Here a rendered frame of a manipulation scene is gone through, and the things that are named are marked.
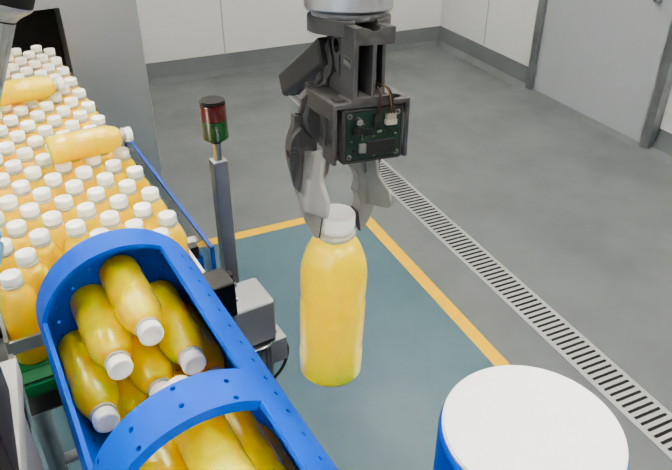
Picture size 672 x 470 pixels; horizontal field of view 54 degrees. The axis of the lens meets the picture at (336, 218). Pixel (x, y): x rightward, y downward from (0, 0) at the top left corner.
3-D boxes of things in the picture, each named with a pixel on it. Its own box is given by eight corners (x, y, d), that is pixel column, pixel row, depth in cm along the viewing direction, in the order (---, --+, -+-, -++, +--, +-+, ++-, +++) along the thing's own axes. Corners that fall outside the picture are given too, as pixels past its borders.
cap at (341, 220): (362, 230, 66) (363, 214, 65) (332, 241, 64) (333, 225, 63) (338, 215, 69) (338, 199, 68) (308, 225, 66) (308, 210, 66)
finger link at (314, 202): (307, 259, 60) (324, 163, 56) (285, 231, 64) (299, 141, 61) (338, 258, 61) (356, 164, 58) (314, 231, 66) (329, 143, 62)
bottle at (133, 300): (103, 251, 113) (132, 310, 99) (143, 255, 117) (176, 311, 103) (93, 287, 115) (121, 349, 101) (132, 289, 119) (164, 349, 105)
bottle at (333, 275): (373, 371, 75) (385, 230, 66) (325, 398, 71) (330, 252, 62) (334, 339, 79) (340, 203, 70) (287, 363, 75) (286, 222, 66)
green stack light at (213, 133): (208, 145, 159) (206, 126, 157) (199, 135, 164) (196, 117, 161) (232, 139, 162) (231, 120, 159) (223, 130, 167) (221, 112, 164)
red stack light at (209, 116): (206, 125, 156) (204, 110, 154) (196, 116, 161) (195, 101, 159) (231, 120, 159) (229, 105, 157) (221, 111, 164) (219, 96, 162)
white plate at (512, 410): (535, 544, 85) (533, 550, 85) (669, 452, 97) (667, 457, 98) (406, 405, 105) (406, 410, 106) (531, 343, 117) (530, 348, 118)
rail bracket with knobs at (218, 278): (200, 334, 140) (195, 295, 134) (189, 315, 145) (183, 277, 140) (243, 318, 144) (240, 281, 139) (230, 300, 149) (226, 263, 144)
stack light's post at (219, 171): (245, 456, 221) (213, 164, 164) (240, 448, 224) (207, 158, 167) (256, 451, 223) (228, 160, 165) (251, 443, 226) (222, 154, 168)
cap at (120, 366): (113, 377, 103) (116, 384, 102) (100, 363, 101) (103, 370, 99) (135, 362, 104) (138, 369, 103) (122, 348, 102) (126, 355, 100)
